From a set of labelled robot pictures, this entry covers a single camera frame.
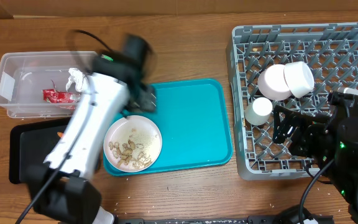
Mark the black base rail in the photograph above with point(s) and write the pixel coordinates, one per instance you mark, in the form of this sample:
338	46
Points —
253	219

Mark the teal plastic serving tray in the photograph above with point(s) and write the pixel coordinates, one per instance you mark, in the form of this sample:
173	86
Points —
192	118

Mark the clear plastic waste bin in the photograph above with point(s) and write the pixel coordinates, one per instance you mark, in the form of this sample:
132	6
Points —
23	77

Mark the grey dishwasher rack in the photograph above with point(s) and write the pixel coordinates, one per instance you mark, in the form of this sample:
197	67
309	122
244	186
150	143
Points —
331	52

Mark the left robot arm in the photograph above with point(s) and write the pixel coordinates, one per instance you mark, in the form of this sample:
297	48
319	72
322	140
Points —
60	187

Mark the small white cup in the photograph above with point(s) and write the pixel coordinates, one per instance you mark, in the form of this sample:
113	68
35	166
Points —
258	112

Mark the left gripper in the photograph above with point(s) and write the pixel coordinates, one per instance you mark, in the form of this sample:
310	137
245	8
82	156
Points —
148	102

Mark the white bowl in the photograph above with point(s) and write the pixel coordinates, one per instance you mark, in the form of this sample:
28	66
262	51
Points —
299	78

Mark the white tissue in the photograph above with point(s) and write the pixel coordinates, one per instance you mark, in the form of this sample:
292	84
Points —
78	78

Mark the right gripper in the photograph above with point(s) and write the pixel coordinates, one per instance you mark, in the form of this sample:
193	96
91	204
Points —
289	121

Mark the black plastic tray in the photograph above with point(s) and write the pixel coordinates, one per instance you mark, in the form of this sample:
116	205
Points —
30	144

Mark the orange carrot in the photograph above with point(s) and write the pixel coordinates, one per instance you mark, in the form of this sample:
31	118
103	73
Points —
60	134

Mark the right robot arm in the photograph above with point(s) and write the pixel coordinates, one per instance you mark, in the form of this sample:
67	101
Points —
332	141

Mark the red snack wrapper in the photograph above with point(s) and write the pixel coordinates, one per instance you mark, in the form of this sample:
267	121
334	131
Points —
54	96

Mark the white plate with food scraps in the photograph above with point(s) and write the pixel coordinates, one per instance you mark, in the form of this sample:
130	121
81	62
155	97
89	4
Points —
132	144

